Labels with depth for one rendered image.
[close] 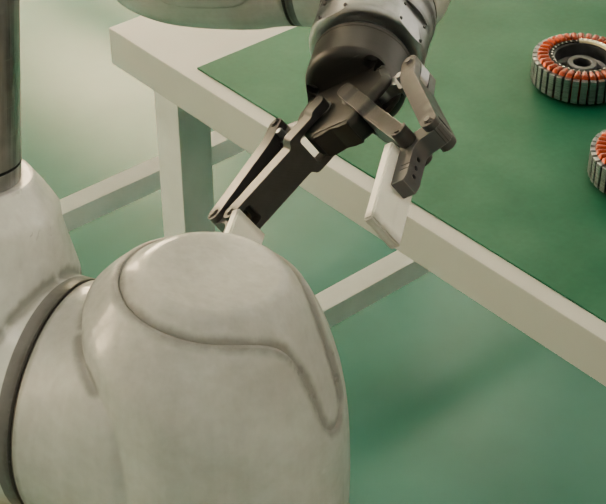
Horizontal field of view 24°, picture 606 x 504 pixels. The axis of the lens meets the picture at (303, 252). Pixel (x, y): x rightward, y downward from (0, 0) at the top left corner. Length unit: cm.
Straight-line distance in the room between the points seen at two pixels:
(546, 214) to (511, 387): 95
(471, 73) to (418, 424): 78
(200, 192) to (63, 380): 105
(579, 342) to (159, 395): 62
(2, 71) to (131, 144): 208
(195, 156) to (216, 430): 107
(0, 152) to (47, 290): 9
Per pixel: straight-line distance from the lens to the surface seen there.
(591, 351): 134
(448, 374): 240
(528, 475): 225
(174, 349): 80
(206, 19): 120
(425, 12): 111
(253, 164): 106
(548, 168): 154
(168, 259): 84
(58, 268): 92
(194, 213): 190
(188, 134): 183
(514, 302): 139
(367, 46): 105
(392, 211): 92
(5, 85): 89
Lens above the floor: 159
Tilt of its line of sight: 37 degrees down
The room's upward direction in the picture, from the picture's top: straight up
